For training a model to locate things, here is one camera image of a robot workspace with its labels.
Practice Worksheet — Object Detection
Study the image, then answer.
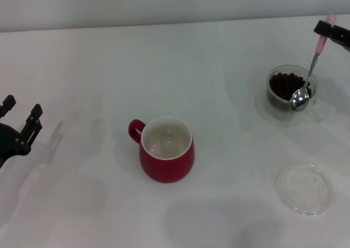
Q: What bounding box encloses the glass saucer under cup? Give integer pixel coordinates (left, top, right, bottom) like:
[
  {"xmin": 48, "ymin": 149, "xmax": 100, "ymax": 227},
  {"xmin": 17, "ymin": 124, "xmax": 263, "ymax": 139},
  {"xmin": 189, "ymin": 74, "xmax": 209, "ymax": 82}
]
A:
[{"xmin": 255, "ymin": 88, "xmax": 333, "ymax": 127}]

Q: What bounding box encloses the clear glass spoon saucer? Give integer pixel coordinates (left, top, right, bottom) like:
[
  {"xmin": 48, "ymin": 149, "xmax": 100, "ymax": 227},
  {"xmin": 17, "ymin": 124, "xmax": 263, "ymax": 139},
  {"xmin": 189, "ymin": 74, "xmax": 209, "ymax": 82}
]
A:
[{"xmin": 275, "ymin": 163, "xmax": 334, "ymax": 218}]

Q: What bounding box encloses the red ceramic mug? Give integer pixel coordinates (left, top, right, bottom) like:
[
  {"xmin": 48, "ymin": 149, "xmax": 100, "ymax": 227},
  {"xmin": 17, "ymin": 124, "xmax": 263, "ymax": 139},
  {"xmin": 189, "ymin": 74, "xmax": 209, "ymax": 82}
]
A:
[{"xmin": 127, "ymin": 116, "xmax": 196, "ymax": 183}]

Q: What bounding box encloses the pink handled metal spoon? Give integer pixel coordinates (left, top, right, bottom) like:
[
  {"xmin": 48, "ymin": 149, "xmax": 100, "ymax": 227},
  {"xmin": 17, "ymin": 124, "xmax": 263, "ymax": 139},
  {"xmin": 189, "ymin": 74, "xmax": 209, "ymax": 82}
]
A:
[{"xmin": 290, "ymin": 14, "xmax": 337, "ymax": 112}]

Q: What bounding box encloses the clear glass cup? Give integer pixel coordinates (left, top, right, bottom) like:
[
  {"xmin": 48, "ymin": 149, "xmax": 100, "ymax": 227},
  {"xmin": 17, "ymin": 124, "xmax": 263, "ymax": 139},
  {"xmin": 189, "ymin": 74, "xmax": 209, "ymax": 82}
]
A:
[{"xmin": 266, "ymin": 65, "xmax": 328, "ymax": 123}]

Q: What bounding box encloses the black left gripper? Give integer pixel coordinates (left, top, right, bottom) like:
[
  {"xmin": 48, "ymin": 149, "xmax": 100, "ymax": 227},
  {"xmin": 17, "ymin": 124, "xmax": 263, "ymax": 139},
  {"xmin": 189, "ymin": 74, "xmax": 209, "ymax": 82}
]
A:
[{"xmin": 0, "ymin": 94, "xmax": 44, "ymax": 169}]

